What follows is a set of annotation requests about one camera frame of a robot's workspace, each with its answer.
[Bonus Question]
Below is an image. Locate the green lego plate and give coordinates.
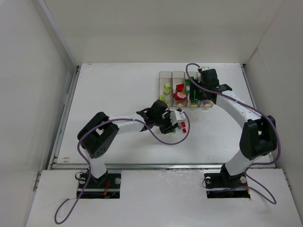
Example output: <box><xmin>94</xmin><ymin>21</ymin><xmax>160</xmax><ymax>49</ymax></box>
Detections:
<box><xmin>185</xmin><ymin>77</ymin><xmax>195</xmax><ymax>85</ymax></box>

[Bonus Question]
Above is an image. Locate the red flower lego piece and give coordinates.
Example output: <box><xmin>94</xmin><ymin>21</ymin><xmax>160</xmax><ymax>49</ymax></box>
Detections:
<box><xmin>173</xmin><ymin>92</ymin><xmax>187</xmax><ymax>101</ymax></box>

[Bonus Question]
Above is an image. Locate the red round lego piece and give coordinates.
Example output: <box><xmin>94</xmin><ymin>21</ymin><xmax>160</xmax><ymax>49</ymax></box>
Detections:
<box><xmin>176</xmin><ymin>83</ymin><xmax>185</xmax><ymax>92</ymax></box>

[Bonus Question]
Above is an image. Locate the green purple yellow lego cluster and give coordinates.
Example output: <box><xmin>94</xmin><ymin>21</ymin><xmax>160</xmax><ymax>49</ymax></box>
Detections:
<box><xmin>173</xmin><ymin>124</ymin><xmax>182</xmax><ymax>133</ymax></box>

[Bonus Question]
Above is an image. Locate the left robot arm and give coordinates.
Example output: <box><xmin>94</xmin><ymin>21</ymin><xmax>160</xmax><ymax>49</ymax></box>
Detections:
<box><xmin>77</xmin><ymin>100</ymin><xmax>186</xmax><ymax>184</ymax></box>

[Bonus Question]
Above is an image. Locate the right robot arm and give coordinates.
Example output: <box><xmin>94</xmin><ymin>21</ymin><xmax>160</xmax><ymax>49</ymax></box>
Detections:
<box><xmin>194</xmin><ymin>68</ymin><xmax>277</xmax><ymax>183</ymax></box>

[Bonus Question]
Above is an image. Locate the clear bin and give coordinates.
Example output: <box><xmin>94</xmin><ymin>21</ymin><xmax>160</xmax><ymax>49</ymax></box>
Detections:
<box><xmin>159</xmin><ymin>71</ymin><xmax>173</xmax><ymax>107</ymax></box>
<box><xmin>172</xmin><ymin>71</ymin><xmax>187</xmax><ymax>107</ymax></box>
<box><xmin>198</xmin><ymin>69</ymin><xmax>217</xmax><ymax>107</ymax></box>
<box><xmin>185</xmin><ymin>71</ymin><xmax>201</xmax><ymax>108</ymax></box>

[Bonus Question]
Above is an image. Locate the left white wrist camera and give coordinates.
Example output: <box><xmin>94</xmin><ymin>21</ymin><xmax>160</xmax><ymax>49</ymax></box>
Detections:
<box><xmin>170</xmin><ymin>109</ymin><xmax>186</xmax><ymax>125</ymax></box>

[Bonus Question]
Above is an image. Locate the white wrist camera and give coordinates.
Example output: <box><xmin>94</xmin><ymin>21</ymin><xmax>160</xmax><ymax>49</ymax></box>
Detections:
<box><xmin>170</xmin><ymin>109</ymin><xmax>186</xmax><ymax>125</ymax></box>
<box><xmin>198</xmin><ymin>67</ymin><xmax>210</xmax><ymax>72</ymax></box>

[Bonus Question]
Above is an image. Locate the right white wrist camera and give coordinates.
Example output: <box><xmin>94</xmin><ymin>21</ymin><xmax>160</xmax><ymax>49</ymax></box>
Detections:
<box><xmin>198</xmin><ymin>67</ymin><xmax>210</xmax><ymax>72</ymax></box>

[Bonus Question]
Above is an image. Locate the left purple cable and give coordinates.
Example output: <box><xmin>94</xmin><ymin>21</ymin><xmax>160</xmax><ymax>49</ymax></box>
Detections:
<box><xmin>54</xmin><ymin>111</ymin><xmax>190</xmax><ymax>224</ymax></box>

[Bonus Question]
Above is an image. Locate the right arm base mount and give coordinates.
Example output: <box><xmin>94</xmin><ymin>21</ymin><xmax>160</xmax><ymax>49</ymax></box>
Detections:
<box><xmin>203</xmin><ymin>173</ymin><xmax>250</xmax><ymax>199</ymax></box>

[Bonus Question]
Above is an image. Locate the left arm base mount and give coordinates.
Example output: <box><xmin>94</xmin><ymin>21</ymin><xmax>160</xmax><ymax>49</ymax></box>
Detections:
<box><xmin>80</xmin><ymin>173</ymin><xmax>121</xmax><ymax>199</ymax></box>

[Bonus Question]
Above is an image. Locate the aluminium rail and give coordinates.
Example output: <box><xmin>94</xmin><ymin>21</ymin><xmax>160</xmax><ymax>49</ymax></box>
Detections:
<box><xmin>51</xmin><ymin>163</ymin><xmax>276</xmax><ymax>170</ymax></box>

